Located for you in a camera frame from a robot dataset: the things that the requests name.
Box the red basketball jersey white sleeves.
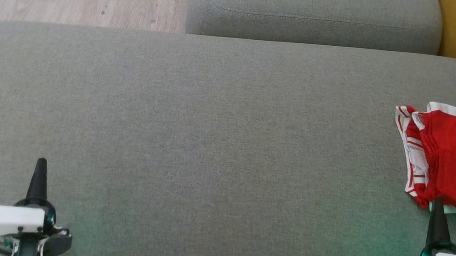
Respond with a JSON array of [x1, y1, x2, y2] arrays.
[[377, 103, 456, 225]]

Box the large grey sofa seat cushion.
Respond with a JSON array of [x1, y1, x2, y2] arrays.
[[0, 0, 456, 256]]

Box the small grey sofa cushion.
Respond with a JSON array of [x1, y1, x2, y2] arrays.
[[183, 0, 449, 78]]

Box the left gripper white-banded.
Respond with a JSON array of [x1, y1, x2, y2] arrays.
[[0, 150, 86, 256]]

